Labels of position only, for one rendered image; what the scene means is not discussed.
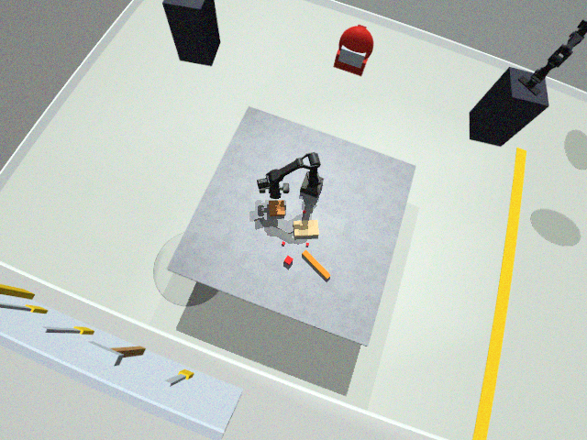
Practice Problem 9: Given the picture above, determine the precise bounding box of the orange rectangular bar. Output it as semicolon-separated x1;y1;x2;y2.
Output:
302;250;331;279

